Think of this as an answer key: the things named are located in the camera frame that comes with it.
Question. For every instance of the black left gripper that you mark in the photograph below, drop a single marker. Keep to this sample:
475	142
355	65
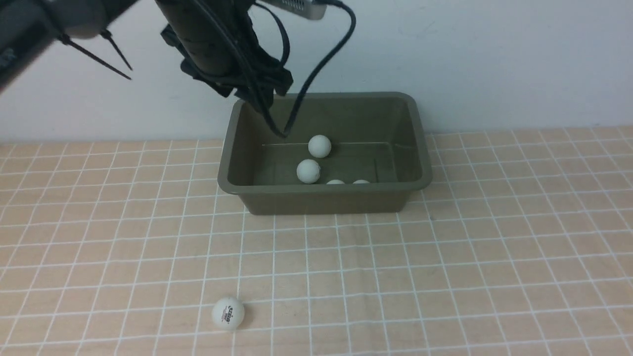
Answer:
210	61

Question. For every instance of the white logo ball front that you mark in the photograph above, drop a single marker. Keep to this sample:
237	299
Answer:
228	313

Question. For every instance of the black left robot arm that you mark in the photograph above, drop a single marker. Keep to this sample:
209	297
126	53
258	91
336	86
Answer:
28	27

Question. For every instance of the olive green plastic bin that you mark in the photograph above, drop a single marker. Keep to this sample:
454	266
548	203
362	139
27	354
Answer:
376	136

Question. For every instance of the checkered peach tablecloth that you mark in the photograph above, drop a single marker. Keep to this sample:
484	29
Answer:
521	246

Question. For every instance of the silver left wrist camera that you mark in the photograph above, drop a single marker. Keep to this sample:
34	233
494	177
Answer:
309	9

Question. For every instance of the black cable ties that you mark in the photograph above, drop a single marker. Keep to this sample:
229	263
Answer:
99	54

